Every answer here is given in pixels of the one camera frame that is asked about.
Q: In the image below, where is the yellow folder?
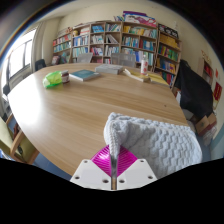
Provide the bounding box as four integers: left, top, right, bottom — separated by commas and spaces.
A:
146, 71, 170, 87

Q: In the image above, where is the teal book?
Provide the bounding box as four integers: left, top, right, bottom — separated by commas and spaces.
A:
68, 69, 101, 82

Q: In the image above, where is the white bottle with red label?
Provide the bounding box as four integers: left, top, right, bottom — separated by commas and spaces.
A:
140, 54, 149, 76

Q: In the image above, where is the white knitted towel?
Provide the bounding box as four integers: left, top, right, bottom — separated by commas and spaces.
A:
103, 112, 203, 179

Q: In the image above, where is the grey mesh chair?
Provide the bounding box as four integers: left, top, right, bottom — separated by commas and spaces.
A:
110, 52, 137, 69
76, 52, 94, 64

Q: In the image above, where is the red hanging decoration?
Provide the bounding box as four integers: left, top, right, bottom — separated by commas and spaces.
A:
213, 81, 223, 102

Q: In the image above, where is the window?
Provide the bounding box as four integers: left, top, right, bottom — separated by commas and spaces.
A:
1, 29, 38, 89

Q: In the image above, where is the black cloth cover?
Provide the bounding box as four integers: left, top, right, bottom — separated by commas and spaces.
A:
173, 59, 214, 119

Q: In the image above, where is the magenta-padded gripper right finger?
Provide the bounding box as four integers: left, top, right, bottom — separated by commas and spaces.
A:
116, 145, 158, 191

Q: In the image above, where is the small dark jar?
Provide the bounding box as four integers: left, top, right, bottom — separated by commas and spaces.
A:
60, 69, 70, 84

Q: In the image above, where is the cardboard box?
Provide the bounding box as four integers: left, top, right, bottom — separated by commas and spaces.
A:
194, 112, 218, 136

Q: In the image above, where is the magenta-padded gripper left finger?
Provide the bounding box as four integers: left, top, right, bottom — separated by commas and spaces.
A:
69, 144, 113, 191

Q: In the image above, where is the wooden chair with green seat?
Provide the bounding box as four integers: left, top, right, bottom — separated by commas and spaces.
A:
0, 114, 40, 164

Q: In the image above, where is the wooden bookshelf unit with books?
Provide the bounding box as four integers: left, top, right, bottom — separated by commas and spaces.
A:
51, 10, 184, 88

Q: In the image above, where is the green plastic bag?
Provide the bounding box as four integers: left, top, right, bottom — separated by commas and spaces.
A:
42, 70, 64, 89

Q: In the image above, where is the black office chair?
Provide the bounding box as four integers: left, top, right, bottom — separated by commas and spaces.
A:
34, 58, 47, 72

